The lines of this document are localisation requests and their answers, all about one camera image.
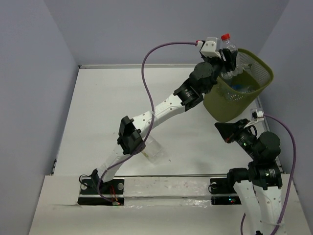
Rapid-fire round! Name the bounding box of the red cap clear bottle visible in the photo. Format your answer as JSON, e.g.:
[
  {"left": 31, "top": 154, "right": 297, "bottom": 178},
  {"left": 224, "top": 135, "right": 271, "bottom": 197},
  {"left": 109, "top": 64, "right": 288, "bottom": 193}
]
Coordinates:
[{"left": 221, "top": 33, "right": 243, "bottom": 84}]

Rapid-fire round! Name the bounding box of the square clear plastic bottle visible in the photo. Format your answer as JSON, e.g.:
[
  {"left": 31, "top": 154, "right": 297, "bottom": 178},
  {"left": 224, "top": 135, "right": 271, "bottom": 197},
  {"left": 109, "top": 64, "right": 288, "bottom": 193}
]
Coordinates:
[{"left": 141, "top": 136, "right": 163, "bottom": 164}]

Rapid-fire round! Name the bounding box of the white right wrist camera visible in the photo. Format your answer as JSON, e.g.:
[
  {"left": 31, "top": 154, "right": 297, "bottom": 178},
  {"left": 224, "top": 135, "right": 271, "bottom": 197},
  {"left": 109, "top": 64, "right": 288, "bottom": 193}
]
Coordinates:
[{"left": 244, "top": 109, "right": 265, "bottom": 128}]

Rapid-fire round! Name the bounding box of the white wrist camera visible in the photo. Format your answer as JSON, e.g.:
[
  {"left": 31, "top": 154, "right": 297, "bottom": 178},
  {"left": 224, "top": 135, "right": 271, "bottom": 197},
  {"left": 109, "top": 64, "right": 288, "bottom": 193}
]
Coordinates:
[
  {"left": 200, "top": 37, "right": 221, "bottom": 58},
  {"left": 244, "top": 109, "right": 265, "bottom": 128}
]

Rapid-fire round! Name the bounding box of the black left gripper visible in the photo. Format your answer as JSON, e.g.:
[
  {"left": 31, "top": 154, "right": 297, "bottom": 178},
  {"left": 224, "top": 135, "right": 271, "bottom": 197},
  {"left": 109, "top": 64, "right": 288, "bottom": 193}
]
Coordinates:
[{"left": 199, "top": 49, "right": 237, "bottom": 94}]

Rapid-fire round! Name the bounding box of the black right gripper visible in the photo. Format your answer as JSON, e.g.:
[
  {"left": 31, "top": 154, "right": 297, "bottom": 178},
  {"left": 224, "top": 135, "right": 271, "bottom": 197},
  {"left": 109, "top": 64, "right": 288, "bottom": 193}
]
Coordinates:
[{"left": 213, "top": 117, "right": 260, "bottom": 159}]

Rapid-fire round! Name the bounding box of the blue label water bottle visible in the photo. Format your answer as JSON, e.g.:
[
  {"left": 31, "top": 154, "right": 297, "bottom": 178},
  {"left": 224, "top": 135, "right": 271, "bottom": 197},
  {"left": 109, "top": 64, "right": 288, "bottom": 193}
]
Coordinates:
[{"left": 230, "top": 85, "right": 245, "bottom": 92}]

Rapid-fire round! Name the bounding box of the green mesh waste bin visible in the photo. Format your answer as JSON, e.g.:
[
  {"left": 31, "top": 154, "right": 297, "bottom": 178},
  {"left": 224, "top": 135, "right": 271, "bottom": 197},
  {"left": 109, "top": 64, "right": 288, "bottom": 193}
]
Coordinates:
[{"left": 203, "top": 48, "right": 274, "bottom": 122}]

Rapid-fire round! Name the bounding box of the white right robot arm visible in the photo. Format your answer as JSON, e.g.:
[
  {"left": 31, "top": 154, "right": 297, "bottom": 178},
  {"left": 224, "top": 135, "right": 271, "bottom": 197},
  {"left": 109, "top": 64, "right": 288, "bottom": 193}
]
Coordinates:
[{"left": 215, "top": 119, "right": 285, "bottom": 235}]

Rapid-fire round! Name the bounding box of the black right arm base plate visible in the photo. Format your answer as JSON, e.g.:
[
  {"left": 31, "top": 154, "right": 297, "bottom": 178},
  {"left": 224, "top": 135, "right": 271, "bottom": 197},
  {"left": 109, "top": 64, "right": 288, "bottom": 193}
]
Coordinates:
[{"left": 208, "top": 178, "right": 241, "bottom": 206}]

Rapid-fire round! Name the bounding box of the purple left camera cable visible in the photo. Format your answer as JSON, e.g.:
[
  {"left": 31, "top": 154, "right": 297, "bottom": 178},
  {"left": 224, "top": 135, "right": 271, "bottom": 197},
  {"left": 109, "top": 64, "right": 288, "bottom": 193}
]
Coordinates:
[{"left": 97, "top": 41, "right": 202, "bottom": 203}]

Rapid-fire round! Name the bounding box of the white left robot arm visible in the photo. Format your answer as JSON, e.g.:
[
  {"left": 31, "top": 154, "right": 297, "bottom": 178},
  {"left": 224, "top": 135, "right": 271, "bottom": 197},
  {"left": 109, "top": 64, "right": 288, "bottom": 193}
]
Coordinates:
[{"left": 90, "top": 48, "right": 238, "bottom": 193}]

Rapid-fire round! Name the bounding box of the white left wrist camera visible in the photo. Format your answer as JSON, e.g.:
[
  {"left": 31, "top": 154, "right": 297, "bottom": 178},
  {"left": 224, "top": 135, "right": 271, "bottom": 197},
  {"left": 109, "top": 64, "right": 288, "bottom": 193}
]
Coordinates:
[{"left": 200, "top": 37, "right": 221, "bottom": 58}]

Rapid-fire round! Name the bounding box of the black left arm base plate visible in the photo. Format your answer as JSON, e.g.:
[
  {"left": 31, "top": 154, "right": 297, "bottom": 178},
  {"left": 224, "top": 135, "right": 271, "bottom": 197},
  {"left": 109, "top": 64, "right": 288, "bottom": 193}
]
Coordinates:
[{"left": 77, "top": 175, "right": 125, "bottom": 206}]

